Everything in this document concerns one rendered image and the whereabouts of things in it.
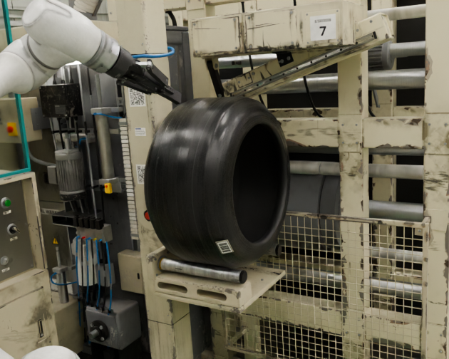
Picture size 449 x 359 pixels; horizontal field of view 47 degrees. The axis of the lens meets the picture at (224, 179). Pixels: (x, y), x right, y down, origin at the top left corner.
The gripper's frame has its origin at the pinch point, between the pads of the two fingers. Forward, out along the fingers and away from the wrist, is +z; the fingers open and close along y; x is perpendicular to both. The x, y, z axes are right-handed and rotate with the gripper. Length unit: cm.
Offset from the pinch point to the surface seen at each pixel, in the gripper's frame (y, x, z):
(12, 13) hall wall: -801, 604, 277
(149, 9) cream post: -28, 49, 11
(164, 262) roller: -46, -31, 47
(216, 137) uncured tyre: -5.4, -1.0, 25.3
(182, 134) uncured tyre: -16.6, 1.6, 21.5
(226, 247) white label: -12, -31, 41
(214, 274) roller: -26, -37, 51
